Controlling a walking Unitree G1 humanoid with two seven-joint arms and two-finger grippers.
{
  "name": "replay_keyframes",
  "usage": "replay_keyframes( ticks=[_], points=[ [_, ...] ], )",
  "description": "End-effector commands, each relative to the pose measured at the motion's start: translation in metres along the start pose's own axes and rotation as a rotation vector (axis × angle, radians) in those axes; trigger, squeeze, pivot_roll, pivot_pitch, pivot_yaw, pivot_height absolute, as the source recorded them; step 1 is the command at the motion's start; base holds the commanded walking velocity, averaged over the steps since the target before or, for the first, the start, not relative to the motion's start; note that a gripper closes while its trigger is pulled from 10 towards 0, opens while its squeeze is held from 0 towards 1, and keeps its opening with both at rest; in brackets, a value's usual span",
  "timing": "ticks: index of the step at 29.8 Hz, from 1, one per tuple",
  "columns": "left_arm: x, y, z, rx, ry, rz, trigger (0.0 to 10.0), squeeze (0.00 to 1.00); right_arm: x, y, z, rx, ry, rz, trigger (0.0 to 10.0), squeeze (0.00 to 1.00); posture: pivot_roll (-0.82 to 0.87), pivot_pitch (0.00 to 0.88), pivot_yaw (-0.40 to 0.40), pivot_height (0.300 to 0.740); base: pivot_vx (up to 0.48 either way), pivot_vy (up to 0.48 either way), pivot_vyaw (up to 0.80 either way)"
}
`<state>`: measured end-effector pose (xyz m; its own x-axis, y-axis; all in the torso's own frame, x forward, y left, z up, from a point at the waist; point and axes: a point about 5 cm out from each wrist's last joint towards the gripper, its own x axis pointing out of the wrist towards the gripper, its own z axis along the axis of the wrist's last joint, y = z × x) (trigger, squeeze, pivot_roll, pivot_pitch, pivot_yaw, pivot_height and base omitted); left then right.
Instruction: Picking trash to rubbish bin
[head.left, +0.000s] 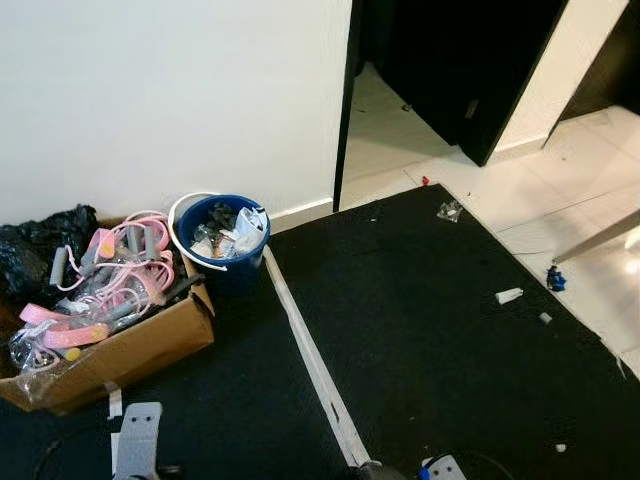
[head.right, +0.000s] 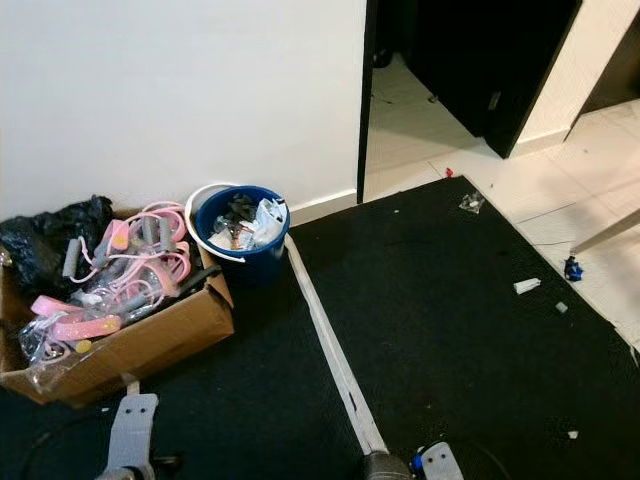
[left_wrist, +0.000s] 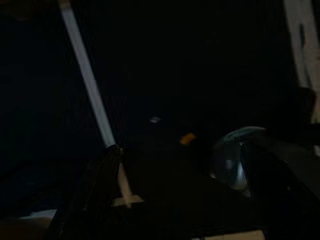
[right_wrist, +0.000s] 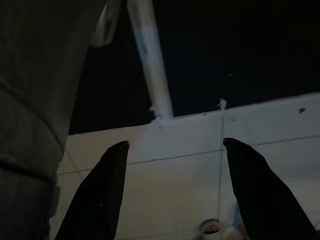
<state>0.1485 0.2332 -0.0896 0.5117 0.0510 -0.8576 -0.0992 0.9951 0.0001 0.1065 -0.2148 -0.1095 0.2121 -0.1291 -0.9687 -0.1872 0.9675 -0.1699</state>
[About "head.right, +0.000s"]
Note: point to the white paper trash piece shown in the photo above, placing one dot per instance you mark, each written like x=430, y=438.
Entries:
x=526, y=286

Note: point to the black garbage bag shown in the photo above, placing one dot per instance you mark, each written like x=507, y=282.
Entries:
x=50, y=232

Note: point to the brown cardboard box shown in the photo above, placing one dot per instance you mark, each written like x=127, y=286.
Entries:
x=150, y=342

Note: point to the grey robot left foot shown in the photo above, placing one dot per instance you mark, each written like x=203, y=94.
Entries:
x=135, y=430

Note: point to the grey robot foot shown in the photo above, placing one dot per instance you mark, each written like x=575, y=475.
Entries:
x=440, y=462
x=135, y=430

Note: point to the crumpled white plastic packaging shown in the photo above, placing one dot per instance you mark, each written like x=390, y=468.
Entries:
x=255, y=225

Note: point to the long white tape strip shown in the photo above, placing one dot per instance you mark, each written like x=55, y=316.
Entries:
x=335, y=355

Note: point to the clear plastic wrapper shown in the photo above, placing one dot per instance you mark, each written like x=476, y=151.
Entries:
x=471, y=202

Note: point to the large black floor mat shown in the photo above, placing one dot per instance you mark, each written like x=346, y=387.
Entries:
x=460, y=350

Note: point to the grey robot right foot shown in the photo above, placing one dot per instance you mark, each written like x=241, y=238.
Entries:
x=440, y=462

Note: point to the black door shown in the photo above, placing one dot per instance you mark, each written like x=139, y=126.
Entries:
x=490, y=65

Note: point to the tiny white scrap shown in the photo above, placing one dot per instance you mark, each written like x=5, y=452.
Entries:
x=572, y=435
x=561, y=308

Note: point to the small blue clip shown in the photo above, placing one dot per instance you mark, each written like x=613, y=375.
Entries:
x=573, y=268

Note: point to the dark door frame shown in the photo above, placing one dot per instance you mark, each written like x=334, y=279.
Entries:
x=366, y=100

